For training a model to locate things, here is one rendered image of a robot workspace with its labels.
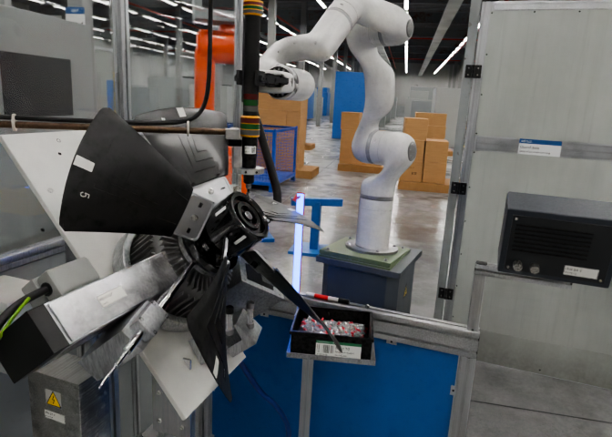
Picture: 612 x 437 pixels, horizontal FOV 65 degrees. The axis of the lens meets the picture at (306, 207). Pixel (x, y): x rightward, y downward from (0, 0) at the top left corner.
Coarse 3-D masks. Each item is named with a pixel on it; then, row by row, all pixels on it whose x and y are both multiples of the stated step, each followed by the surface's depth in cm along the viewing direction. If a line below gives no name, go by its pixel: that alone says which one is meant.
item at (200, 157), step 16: (160, 112) 114; (176, 112) 116; (192, 112) 118; (208, 112) 120; (160, 144) 110; (176, 144) 111; (192, 144) 111; (208, 144) 112; (224, 144) 114; (176, 160) 109; (192, 160) 109; (208, 160) 110; (224, 160) 111; (192, 176) 107; (208, 176) 108; (224, 176) 109
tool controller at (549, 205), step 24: (504, 216) 129; (528, 216) 118; (552, 216) 116; (576, 216) 114; (600, 216) 114; (504, 240) 123; (528, 240) 120; (552, 240) 118; (576, 240) 116; (600, 240) 114; (504, 264) 126; (528, 264) 123; (552, 264) 121; (576, 264) 119; (600, 264) 117
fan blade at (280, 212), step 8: (256, 200) 132; (264, 200) 134; (272, 200) 136; (264, 208) 125; (272, 208) 127; (280, 208) 129; (272, 216) 116; (280, 216) 120; (288, 216) 124; (296, 216) 127; (304, 216) 134; (304, 224) 123; (312, 224) 129
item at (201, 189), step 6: (210, 180) 107; (216, 180) 108; (222, 180) 108; (198, 186) 107; (204, 186) 107; (210, 186) 107; (216, 186) 107; (222, 186) 107; (228, 186) 107; (198, 192) 106; (204, 192) 106; (216, 192) 106; (222, 192) 106; (228, 192) 106; (210, 198) 105; (216, 198) 105; (222, 198) 106
